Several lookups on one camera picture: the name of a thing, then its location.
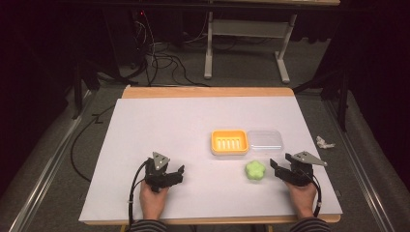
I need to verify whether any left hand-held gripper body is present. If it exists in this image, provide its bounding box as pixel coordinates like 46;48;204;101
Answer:
143;151;175;193

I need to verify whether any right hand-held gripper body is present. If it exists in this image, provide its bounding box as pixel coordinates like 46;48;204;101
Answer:
284;151;329;189

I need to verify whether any person's right hand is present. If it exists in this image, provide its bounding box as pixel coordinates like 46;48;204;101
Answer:
284;180;319;220

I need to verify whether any person's left hand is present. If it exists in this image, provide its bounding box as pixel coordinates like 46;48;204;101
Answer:
138;183;170;221

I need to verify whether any green flower-shaped soap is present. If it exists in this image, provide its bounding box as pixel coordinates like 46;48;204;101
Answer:
244;159;268;182

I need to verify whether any clear plastic soap dish lid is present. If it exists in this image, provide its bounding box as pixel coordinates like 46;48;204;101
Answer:
247;129;284;153

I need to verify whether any white table cover sheet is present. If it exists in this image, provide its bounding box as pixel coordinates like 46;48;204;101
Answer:
78;96;343;223

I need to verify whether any crumpled white paper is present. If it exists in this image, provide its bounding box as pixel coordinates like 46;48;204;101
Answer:
315;135;337;150

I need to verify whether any orange soap dish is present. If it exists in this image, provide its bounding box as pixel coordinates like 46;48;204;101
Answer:
210;129;250;157

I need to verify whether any black metal stand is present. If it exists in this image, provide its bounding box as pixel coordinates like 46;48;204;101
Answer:
292;62;350;132
71;59;102;121

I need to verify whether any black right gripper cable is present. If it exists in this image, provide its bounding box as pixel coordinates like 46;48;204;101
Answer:
302;170;323;218

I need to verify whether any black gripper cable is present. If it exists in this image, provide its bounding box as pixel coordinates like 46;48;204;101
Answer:
302;170;323;218
128;159;150;232

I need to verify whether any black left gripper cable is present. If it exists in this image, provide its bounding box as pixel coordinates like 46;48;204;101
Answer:
128;159;150;232

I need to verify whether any metal floor rail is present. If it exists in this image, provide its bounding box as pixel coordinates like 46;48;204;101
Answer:
8;90;93;232
323;98;393;232

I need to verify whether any black floor cable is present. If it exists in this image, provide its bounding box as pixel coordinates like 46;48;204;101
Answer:
70;105;116;184

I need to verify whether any tangle of black floor cables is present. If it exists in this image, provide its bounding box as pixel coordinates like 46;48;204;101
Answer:
130;11;212;88

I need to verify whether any white metal desk frame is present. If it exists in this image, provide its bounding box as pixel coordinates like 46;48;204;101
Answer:
203;12;298;85

